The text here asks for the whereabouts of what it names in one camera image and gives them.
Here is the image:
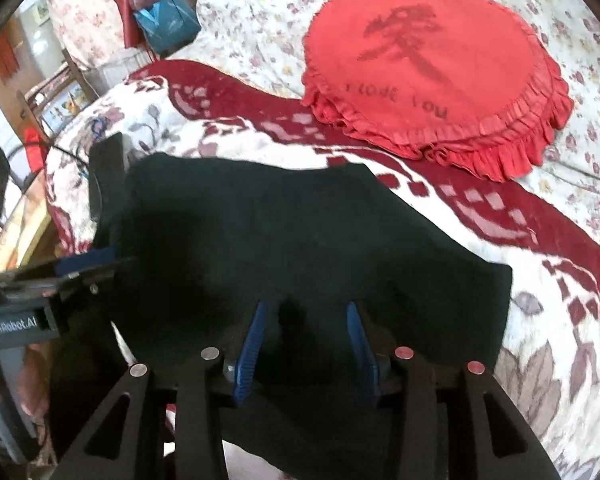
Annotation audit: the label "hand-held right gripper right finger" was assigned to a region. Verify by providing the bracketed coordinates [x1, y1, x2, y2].
[345, 301, 563, 480]

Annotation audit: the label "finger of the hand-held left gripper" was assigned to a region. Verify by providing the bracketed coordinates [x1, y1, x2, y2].
[50, 256, 140, 306]
[0, 246, 120, 286]

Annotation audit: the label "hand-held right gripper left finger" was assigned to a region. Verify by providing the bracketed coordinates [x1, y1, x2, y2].
[55, 300, 269, 480]

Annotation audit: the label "black pants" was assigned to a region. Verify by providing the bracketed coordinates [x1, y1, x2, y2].
[50, 152, 513, 480]

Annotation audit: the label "person's left hand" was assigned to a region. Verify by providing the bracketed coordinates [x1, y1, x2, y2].
[0, 344, 52, 441]

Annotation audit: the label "black box device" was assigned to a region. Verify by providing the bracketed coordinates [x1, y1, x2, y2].
[89, 132, 127, 223]

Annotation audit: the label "framed picture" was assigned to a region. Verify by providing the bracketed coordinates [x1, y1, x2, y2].
[40, 80, 93, 133]

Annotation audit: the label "red and white floral blanket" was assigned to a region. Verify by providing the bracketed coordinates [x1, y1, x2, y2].
[45, 59, 600, 480]

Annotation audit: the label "red knot decoration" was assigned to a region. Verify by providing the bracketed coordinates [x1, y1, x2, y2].
[0, 34, 22, 80]

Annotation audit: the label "floral furniture cover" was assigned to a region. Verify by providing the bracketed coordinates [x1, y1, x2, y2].
[42, 0, 131, 71]

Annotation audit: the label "blue plastic bag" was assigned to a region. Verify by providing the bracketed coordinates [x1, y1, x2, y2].
[132, 0, 202, 58]

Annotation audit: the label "red hanging cloth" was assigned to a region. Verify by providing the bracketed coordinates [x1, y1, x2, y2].
[105, 0, 141, 48]

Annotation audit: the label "white floral quilt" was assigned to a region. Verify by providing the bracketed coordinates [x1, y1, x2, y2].
[170, 0, 600, 243]

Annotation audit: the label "red heart-shaped ruffled pillow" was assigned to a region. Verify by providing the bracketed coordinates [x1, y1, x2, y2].
[300, 0, 576, 182]

